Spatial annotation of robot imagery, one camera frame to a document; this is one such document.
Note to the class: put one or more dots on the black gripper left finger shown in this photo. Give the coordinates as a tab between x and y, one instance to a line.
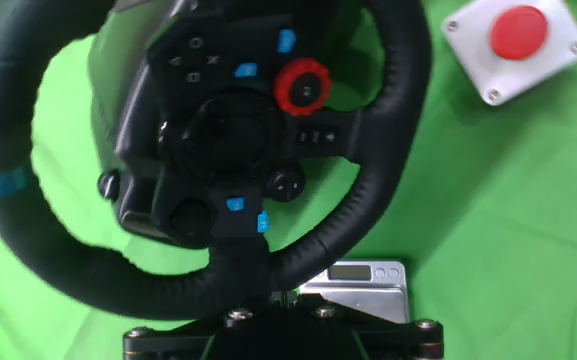
178	342

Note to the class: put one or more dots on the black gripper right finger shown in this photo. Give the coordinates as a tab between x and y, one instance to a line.
398	342

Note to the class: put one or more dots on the black steering wheel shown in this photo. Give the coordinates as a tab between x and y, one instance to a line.
393	125

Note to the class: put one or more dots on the silver digital scale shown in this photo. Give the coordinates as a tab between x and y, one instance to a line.
368	290

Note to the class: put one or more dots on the green cloth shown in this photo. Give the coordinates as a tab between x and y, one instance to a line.
518	225

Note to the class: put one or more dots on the grey box red mushroom button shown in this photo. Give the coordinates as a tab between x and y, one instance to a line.
473	65

